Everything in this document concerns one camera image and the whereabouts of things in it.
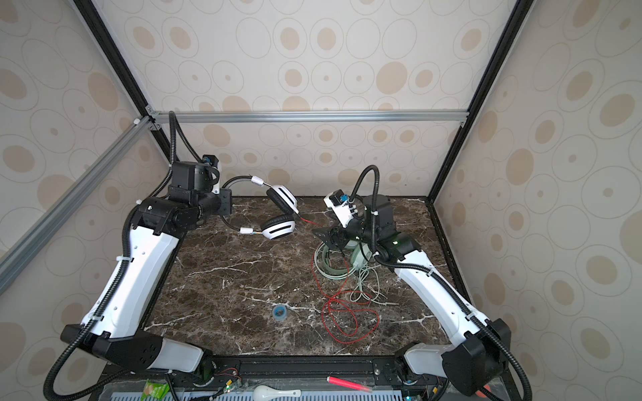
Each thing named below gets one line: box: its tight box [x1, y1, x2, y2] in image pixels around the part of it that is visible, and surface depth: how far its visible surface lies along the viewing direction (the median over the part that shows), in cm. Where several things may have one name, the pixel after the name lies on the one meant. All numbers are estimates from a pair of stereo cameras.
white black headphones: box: [220, 175, 300, 240], surface depth 70 cm
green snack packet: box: [140, 378, 170, 401], surface depth 70 cm
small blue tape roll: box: [272, 304, 288, 321], surface depth 86 cm
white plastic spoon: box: [252, 385, 302, 401], surface depth 71 cm
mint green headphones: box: [313, 239, 372, 280], surface depth 94 cm
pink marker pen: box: [326, 375, 373, 394], surface depth 73 cm
